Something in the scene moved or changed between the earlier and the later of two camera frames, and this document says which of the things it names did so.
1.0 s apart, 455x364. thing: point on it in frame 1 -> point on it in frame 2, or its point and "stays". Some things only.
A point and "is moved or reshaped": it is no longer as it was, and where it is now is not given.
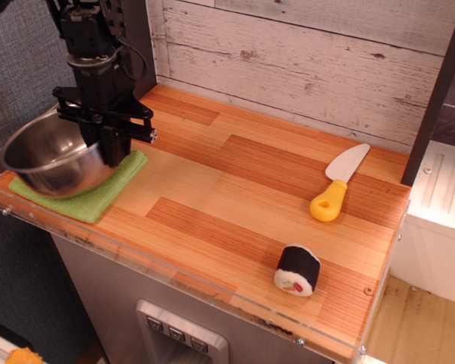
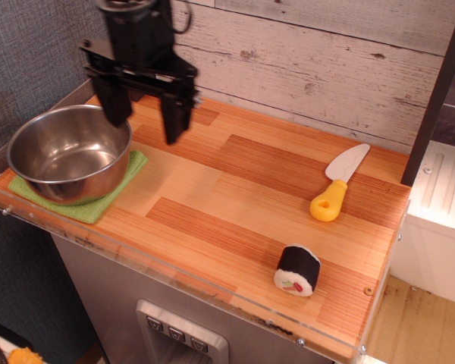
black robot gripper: [104, 96] -> [142, 54]
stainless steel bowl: [50, 155] is moved or reshaped
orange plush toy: [23, 356] stays
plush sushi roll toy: [297, 271] stays
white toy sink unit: [432, 246] stays
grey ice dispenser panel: [168, 339] stays
